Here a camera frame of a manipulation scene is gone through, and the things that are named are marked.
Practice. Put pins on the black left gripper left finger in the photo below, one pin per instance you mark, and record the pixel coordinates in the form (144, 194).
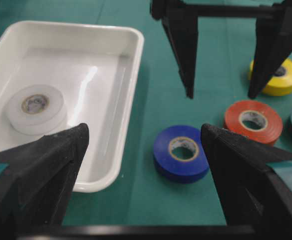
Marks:
(37, 179)

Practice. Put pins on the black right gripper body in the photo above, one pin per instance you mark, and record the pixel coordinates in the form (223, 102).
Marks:
(235, 8)

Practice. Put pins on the red tape roll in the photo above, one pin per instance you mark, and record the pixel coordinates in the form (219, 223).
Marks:
(255, 120)

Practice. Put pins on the white tape roll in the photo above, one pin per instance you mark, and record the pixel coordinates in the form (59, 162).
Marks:
(36, 109)

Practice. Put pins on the white plastic tray case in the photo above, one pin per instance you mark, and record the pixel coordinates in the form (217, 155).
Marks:
(54, 76)

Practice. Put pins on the blue tape roll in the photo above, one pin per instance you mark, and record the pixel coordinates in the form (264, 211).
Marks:
(175, 168)

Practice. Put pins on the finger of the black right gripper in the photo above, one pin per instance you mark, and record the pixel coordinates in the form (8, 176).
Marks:
(273, 44)
(180, 23)

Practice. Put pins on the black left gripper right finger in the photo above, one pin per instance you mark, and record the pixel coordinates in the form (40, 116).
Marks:
(254, 185)

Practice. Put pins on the yellow tape roll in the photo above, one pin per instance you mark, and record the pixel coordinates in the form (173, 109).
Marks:
(280, 83)

